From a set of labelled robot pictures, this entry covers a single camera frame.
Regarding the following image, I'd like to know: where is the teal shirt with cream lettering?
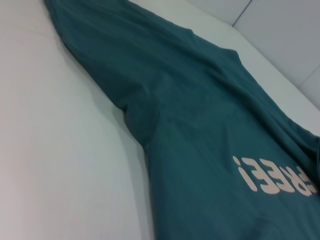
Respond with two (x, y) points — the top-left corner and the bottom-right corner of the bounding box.
(43, 0), (320, 240)

